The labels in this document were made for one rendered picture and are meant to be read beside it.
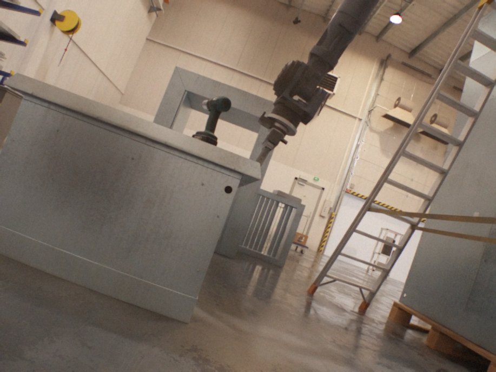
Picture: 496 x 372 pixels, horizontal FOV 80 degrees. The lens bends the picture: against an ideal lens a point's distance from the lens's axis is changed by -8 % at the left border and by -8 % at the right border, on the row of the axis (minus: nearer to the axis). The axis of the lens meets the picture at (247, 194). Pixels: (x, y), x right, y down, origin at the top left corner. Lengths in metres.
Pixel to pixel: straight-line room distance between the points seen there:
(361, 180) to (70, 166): 11.00
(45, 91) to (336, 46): 1.12
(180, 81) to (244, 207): 1.38
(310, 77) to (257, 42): 10.99
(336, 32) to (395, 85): 11.79
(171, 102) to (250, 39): 9.30
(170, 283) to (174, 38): 11.62
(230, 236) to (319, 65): 2.06
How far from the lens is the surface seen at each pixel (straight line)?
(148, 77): 12.07
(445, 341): 2.73
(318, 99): 1.37
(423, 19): 12.44
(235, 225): 3.08
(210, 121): 1.37
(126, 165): 1.24
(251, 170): 1.17
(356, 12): 1.46
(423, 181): 12.94
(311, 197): 11.23
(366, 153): 11.99
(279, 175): 11.05
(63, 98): 1.32
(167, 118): 3.24
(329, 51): 1.39
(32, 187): 1.36
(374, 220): 12.20
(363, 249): 12.13
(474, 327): 2.60
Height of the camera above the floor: 0.47
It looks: 3 degrees up
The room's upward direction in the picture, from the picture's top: 20 degrees clockwise
